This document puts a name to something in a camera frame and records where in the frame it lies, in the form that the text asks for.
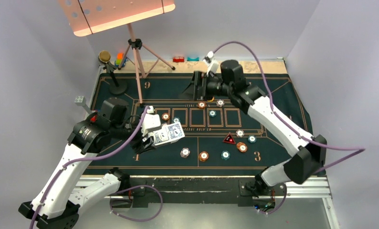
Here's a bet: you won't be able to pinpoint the teal chip stack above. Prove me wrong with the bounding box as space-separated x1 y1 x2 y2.
221 151 231 160

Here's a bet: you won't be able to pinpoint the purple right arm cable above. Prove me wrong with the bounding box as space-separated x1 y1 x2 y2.
212 41 366 216

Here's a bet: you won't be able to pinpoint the green poker table mat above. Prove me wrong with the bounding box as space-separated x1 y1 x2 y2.
83 73 326 177

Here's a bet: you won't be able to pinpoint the red toy block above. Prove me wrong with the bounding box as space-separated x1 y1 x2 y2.
172 56 185 62

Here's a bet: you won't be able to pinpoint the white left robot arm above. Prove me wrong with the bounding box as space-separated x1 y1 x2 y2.
18 97 166 229

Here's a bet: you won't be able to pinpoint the orange green toy blocks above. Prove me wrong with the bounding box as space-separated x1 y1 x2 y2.
114 52 127 67

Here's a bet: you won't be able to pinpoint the small microphone on stand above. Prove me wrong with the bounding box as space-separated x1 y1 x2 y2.
98 51 128 95

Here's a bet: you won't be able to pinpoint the cyan toy block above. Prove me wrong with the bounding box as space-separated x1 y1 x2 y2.
187 56 200 62

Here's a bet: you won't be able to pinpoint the white purple poker chip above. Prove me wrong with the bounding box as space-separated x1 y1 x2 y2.
216 99 225 107
235 129 245 137

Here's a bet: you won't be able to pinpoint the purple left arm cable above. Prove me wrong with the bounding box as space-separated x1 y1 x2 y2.
28 105 164 229

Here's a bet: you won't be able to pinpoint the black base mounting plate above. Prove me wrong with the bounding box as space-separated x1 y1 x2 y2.
116 174 286 209

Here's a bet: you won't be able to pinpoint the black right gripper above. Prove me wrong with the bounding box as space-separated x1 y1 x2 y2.
179 70 233 101

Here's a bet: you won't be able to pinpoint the grey lego brick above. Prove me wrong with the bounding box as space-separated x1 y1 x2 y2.
74 96 93 115

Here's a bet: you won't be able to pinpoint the orange poker chip pile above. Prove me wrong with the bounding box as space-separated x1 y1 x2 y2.
236 142 248 153

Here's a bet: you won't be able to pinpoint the pink music stand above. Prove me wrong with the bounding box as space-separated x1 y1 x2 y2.
57 0 177 108

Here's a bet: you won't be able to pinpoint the orange chip stack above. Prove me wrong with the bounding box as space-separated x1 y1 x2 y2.
199 151 209 162

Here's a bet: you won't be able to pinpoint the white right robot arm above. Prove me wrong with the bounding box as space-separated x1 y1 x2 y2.
179 60 327 194

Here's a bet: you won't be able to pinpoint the blue playing card deck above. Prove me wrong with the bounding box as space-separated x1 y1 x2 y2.
153 122 185 147

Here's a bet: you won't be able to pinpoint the black red all-in triangle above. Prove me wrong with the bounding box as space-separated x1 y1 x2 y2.
222 132 236 145

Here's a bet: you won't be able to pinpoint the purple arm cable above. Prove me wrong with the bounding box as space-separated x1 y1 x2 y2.
212 41 366 216
28 105 164 229

